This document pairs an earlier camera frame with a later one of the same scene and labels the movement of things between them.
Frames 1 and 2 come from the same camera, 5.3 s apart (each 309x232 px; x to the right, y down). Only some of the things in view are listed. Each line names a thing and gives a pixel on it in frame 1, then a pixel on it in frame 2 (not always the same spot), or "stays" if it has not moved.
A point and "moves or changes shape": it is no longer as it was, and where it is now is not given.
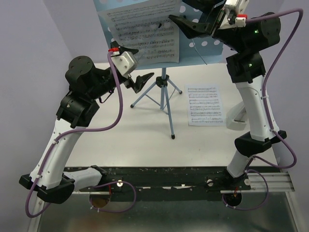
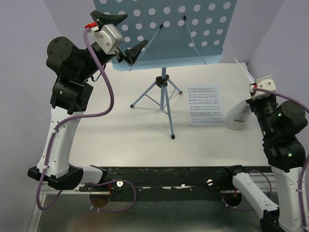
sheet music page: [204, 105] stays
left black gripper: [140, 81] → [113, 19]
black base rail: [156, 183] stays
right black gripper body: [231, 36] → [263, 105]
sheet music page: [147, 27] moves or changes shape
